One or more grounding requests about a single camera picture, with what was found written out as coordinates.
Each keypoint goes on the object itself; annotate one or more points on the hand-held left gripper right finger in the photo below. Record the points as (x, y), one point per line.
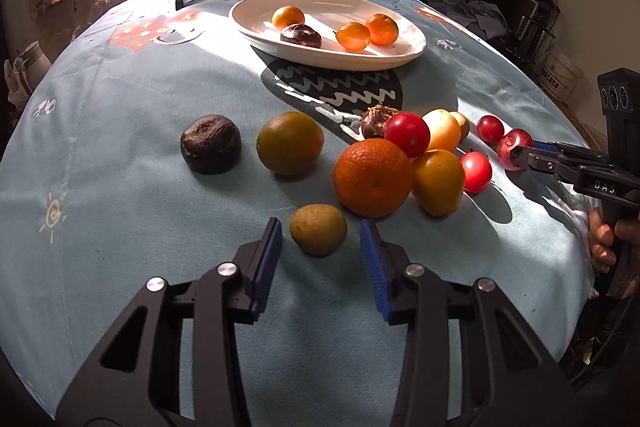
(375, 267)

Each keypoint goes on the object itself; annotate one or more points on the red cherry tomato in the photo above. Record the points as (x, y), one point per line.
(476, 173)
(489, 129)

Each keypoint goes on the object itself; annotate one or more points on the small orange mandarin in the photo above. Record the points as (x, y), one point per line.
(382, 29)
(289, 18)

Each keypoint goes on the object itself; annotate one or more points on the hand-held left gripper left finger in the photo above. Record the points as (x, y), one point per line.
(266, 267)

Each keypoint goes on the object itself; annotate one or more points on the green-orange mandarin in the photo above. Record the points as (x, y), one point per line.
(290, 143)

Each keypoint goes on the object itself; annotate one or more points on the black monitor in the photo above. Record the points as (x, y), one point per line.
(505, 2)

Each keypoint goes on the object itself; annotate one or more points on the small brown-green fruit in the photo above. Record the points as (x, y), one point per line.
(464, 125)

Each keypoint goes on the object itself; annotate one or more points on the brown-green kiwi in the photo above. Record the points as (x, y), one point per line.
(318, 230)

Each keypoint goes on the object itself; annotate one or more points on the large red tomato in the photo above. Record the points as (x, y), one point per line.
(406, 135)

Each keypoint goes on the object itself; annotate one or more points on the white jug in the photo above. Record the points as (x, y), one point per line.
(25, 67)

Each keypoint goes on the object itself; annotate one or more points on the large orange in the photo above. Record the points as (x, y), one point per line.
(372, 178)

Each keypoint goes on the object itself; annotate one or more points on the pile of grey clothes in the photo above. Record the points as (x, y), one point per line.
(465, 12)

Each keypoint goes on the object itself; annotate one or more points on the white plastic bucket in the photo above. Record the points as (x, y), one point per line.
(560, 77)

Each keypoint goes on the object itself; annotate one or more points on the red apple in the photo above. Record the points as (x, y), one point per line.
(510, 146)

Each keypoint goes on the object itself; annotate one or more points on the dark wrinkled passion fruit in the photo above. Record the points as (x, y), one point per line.
(300, 37)
(210, 144)

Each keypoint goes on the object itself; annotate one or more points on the white oval plate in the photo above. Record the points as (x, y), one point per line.
(320, 7)

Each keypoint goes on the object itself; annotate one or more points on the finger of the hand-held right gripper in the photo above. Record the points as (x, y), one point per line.
(537, 164)
(545, 148)

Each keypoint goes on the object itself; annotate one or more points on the glossy yellow-orange persimmon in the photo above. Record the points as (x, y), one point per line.
(438, 183)
(353, 37)

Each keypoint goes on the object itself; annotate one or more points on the person's right hand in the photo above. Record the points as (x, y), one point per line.
(602, 242)

